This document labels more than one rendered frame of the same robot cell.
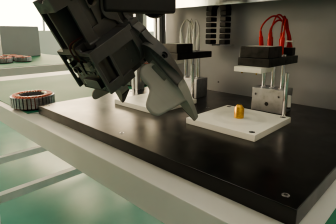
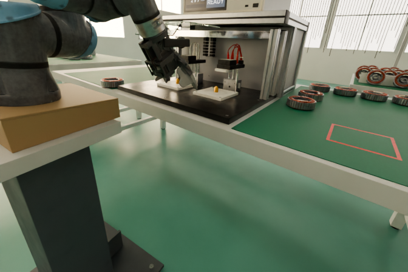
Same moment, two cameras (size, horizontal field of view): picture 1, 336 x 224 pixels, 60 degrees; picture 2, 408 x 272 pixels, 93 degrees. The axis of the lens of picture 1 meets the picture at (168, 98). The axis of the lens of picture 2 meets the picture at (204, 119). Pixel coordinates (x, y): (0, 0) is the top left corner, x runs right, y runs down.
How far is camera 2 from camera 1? 0.29 m
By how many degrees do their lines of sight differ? 12
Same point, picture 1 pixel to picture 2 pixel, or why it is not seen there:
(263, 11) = (231, 40)
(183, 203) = (192, 119)
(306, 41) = (249, 57)
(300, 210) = (230, 119)
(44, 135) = (124, 99)
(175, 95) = (189, 79)
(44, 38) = not seen: hidden behind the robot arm
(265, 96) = (229, 83)
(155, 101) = (182, 81)
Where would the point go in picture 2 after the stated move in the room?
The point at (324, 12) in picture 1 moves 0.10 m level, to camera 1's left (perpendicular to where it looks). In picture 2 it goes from (257, 44) to (238, 42)
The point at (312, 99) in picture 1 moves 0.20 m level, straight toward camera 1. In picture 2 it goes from (251, 85) to (244, 93)
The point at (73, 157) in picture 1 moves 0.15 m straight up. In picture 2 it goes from (142, 108) to (139, 71)
